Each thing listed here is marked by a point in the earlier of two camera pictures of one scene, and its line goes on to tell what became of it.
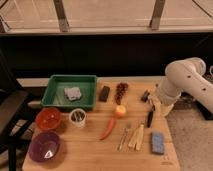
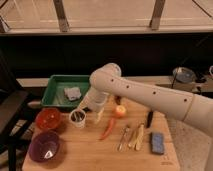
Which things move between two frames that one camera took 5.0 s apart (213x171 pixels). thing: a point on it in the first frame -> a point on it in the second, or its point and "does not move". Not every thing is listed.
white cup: (78, 118) does not move
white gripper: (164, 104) -> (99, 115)
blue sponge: (157, 143) does not move
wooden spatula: (138, 139) does not move
